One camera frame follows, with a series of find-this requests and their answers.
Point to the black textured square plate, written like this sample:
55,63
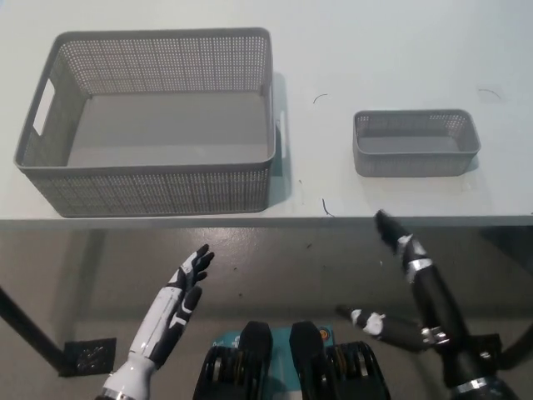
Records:
91,354

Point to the small grey perforated plastic basket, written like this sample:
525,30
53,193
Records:
410,162

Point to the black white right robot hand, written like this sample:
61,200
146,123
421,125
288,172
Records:
441,304

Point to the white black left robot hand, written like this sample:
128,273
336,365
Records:
164,316

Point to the black metal table leg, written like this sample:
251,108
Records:
29,329

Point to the large grey perforated plastic basket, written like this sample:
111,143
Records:
166,191

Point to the thin black thread scrap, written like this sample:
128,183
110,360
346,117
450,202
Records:
491,91
325,207
320,97

